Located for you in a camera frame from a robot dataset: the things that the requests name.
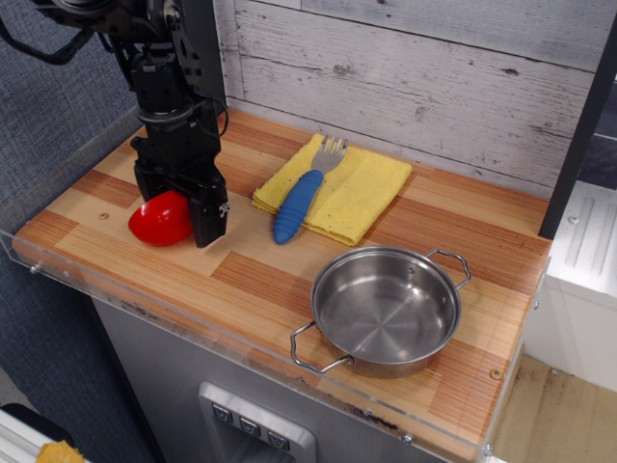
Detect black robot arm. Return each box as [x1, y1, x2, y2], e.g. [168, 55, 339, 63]
[35, 1, 228, 248]

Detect grey cabinet with dispenser panel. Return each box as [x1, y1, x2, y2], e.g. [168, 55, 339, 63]
[94, 300, 437, 462]

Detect yellow folded cloth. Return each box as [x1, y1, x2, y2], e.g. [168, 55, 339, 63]
[252, 134, 413, 246]

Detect blue handled metal fork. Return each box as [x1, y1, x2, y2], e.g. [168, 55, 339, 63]
[273, 136, 348, 245]

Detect black vertical post right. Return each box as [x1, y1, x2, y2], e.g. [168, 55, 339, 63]
[538, 18, 616, 240]

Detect black vertical post left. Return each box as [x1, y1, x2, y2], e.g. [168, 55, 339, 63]
[174, 0, 226, 103]

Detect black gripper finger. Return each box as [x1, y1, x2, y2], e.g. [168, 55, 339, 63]
[134, 166, 178, 202]
[188, 184, 229, 248]

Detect yellow object bottom left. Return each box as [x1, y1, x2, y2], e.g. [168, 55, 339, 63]
[35, 441, 86, 463]

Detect red half tomato bowl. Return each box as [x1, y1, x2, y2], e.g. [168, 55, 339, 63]
[128, 191, 193, 246]

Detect black vertical post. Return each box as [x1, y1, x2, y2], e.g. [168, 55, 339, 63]
[174, 0, 226, 103]
[538, 18, 616, 240]

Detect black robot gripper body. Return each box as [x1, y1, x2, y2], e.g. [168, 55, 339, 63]
[130, 98, 226, 196]

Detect steel pan with handles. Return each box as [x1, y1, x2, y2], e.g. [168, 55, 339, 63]
[290, 245, 472, 378]

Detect clear acrylic table guard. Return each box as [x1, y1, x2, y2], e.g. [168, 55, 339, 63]
[0, 71, 550, 462]

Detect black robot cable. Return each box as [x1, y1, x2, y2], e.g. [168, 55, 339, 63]
[0, 14, 95, 67]

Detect white appliance at right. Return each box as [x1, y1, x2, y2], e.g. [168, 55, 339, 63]
[523, 181, 616, 391]

